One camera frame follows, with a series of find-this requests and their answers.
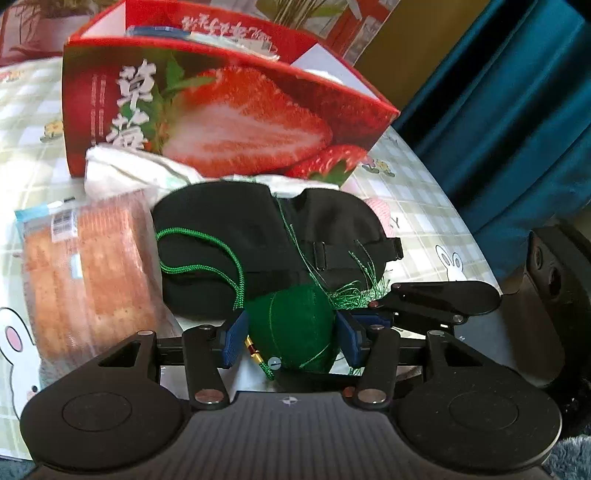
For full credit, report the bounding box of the black sleep mask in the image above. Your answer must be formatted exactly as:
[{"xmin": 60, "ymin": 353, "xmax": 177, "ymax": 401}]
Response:
[{"xmin": 152, "ymin": 181, "xmax": 404, "ymax": 320}]

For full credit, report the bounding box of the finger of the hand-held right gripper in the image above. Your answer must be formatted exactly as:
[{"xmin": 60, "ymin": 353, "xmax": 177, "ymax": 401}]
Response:
[{"xmin": 351, "ymin": 281, "xmax": 466, "ymax": 334}]

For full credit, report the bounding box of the green checked tablecloth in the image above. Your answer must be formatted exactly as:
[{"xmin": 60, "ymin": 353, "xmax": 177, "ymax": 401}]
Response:
[{"xmin": 0, "ymin": 54, "xmax": 504, "ymax": 411}]

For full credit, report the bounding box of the white plastic bag bundle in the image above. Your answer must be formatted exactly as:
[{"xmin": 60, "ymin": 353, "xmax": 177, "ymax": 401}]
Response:
[{"xmin": 84, "ymin": 144, "xmax": 345, "ymax": 197}]

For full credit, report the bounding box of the blue packet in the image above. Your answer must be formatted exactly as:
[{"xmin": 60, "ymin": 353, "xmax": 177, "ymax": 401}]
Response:
[{"xmin": 126, "ymin": 25, "xmax": 184, "ymax": 38}]

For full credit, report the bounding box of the green fabric sachet with tassel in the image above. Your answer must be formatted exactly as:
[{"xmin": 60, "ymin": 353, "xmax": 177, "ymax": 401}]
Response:
[{"xmin": 156, "ymin": 194, "xmax": 391, "ymax": 381}]

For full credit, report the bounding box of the teal curtain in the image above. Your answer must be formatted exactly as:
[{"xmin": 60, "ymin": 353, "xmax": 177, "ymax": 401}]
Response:
[{"xmin": 392, "ymin": 0, "xmax": 591, "ymax": 283}]

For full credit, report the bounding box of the blue fluffy rug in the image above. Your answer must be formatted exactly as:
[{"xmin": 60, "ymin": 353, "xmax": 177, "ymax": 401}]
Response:
[{"xmin": 547, "ymin": 422, "xmax": 591, "ymax": 480}]

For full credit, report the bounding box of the red strawberry print box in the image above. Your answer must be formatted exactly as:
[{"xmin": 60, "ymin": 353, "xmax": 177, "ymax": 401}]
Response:
[{"xmin": 62, "ymin": 0, "xmax": 402, "ymax": 188}]

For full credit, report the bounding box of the packaged sliced bread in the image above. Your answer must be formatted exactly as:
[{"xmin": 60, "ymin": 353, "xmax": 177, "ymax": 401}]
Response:
[{"xmin": 14, "ymin": 188, "xmax": 175, "ymax": 393}]

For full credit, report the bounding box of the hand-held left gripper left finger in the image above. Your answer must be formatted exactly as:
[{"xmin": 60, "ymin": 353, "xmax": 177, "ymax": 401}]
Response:
[{"xmin": 98, "ymin": 311, "xmax": 251, "ymax": 411}]

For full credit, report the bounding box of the pink woven strap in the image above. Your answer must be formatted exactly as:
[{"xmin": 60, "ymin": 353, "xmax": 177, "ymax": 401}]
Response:
[{"xmin": 366, "ymin": 196, "xmax": 393, "ymax": 230}]

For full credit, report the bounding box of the printed room scene backdrop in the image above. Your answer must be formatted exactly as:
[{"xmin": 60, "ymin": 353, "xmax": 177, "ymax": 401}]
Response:
[{"xmin": 0, "ymin": 0, "xmax": 402, "ymax": 68}]

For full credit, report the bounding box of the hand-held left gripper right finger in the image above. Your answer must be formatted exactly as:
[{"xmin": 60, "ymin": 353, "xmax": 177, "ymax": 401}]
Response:
[{"xmin": 335, "ymin": 309, "xmax": 484, "ymax": 411}]

